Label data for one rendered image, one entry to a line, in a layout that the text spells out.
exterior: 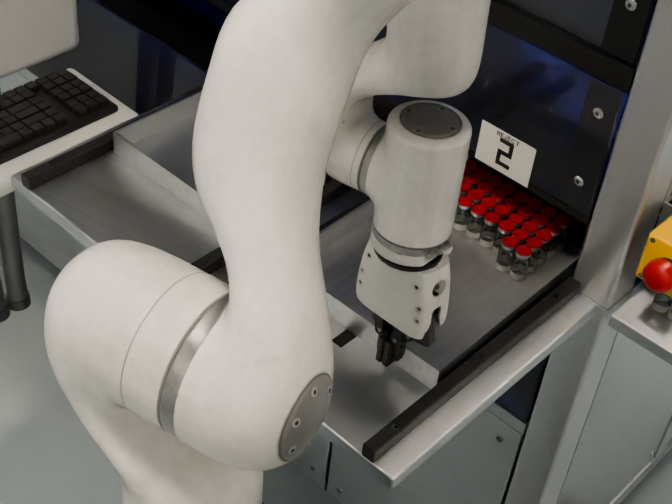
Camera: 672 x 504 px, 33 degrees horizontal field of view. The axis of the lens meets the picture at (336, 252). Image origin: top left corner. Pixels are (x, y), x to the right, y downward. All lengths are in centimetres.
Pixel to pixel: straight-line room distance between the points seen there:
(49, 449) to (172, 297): 158
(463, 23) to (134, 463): 45
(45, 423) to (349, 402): 123
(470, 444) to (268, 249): 107
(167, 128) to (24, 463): 93
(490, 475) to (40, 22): 103
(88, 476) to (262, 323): 159
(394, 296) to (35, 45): 93
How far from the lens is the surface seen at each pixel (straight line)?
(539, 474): 174
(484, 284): 147
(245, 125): 76
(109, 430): 92
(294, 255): 79
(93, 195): 156
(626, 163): 136
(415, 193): 111
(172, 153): 163
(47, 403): 247
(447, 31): 98
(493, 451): 178
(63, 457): 238
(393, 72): 103
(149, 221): 152
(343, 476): 213
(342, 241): 150
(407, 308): 122
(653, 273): 136
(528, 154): 144
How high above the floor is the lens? 186
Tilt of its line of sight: 41 degrees down
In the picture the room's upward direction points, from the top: 6 degrees clockwise
